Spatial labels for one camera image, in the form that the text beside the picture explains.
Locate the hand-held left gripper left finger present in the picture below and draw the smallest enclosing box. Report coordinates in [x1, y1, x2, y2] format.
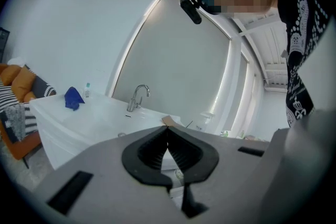
[28, 125, 185, 221]

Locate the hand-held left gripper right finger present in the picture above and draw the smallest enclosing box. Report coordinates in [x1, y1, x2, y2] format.
[167, 125, 287, 221]

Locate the white vanity cabinet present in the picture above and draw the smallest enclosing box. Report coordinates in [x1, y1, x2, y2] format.
[28, 90, 221, 199]

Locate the narrow grey roller blind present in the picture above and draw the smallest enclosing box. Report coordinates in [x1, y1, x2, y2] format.
[230, 52, 249, 137]

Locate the brown cardboard piece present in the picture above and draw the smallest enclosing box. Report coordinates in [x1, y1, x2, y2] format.
[161, 115, 194, 129]

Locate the blue cloth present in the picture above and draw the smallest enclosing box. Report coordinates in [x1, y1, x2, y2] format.
[64, 86, 86, 111]

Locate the chrome faucet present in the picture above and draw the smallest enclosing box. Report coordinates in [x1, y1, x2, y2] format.
[127, 83, 151, 113]

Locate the orange sofa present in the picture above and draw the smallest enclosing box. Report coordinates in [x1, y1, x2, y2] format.
[0, 62, 57, 168]

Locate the large grey roller blind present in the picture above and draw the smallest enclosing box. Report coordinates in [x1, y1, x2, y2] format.
[112, 0, 232, 132]

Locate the orange cushion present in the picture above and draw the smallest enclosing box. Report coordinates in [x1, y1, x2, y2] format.
[12, 67, 37, 103]

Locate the black white striped blanket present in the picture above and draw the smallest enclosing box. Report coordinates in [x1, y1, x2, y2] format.
[0, 83, 37, 144]

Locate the person's black printed shirt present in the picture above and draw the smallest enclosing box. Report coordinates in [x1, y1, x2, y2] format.
[274, 0, 330, 129]

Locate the black head-worn camera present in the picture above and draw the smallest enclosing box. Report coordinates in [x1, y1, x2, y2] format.
[179, 0, 202, 25]

